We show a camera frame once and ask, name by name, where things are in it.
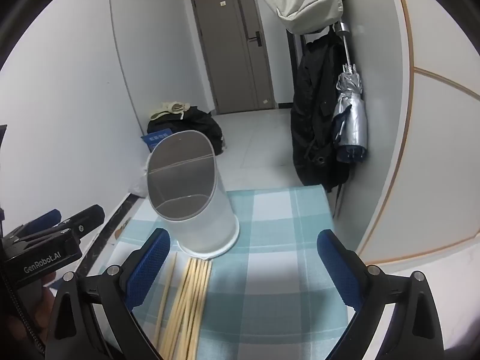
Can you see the beige cloth bag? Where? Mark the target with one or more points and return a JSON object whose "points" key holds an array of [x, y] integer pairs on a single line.
{"points": [[168, 109]]}

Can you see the white wardrobe with gold trim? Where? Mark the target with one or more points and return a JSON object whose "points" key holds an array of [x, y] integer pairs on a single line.
{"points": [[442, 157]]}

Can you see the grey door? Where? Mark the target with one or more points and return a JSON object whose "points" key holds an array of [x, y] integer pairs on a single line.
{"points": [[232, 56]]}

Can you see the translucent plastic utensil cup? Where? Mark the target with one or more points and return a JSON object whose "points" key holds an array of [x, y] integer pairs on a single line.
{"points": [[202, 228]]}

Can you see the pile of wooden chopsticks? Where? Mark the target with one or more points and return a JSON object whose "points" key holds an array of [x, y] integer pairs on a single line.
{"points": [[191, 296]]}

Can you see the blue white checked mat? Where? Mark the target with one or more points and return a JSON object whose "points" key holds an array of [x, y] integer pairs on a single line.
{"points": [[270, 270]]}

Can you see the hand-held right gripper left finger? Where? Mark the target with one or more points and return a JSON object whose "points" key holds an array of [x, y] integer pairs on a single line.
{"points": [[150, 266]]}

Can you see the blue packet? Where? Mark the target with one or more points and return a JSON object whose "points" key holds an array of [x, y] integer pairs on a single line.
{"points": [[155, 138]]}

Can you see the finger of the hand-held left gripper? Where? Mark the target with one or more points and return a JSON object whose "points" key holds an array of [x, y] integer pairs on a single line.
{"points": [[47, 218], [88, 215]]}

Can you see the black hanging coat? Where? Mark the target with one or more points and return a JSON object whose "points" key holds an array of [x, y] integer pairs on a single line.
{"points": [[315, 112]]}

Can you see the silver coat hook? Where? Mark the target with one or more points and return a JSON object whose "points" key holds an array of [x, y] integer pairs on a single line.
{"points": [[342, 30]]}

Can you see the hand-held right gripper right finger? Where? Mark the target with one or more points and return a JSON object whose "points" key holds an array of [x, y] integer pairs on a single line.
{"points": [[337, 266]]}

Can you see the person's left hand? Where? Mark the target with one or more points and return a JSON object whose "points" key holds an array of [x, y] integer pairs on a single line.
{"points": [[45, 296]]}

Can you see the black bag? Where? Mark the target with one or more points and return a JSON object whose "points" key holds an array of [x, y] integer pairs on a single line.
{"points": [[202, 123]]}

